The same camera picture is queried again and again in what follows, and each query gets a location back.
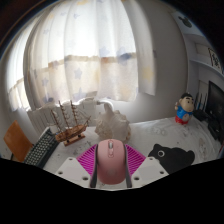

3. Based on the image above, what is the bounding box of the large white conch shell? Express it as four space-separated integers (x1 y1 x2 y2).
94 102 132 143

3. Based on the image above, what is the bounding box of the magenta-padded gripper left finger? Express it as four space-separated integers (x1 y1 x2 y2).
54 143 100 189

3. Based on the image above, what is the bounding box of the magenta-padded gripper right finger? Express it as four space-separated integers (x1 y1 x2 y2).
124 143 170 189

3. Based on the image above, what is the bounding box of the black cat-shaped mouse pad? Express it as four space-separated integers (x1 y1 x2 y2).
147 143 196 175

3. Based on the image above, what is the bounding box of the cartoon boy figurine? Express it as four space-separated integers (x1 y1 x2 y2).
174 92 195 126

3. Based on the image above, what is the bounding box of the black monitor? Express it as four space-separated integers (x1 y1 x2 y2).
204 80 224 128

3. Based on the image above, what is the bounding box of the white printed tablecloth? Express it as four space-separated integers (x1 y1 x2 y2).
43 115 223 191

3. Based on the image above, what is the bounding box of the wooden model sailing ship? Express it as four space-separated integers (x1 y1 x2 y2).
49 99 92 147

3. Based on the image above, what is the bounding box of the white star-print curtain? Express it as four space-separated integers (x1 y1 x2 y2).
6 0 157 113

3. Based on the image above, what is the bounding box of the white wall shelf unit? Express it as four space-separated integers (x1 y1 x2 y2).
173 9 224 78

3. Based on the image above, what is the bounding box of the black router with antennas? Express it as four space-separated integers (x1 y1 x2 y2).
193 92 211 123

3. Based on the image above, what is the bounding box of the white radiator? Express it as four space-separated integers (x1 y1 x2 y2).
26 97 101 134

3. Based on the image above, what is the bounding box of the orange wooden chair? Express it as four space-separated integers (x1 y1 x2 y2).
3 119 34 163

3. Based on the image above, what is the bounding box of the pink computer mouse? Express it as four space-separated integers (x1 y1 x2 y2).
96 139 128 185

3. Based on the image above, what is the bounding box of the black mechanical keyboard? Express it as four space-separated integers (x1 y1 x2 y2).
23 127 60 169

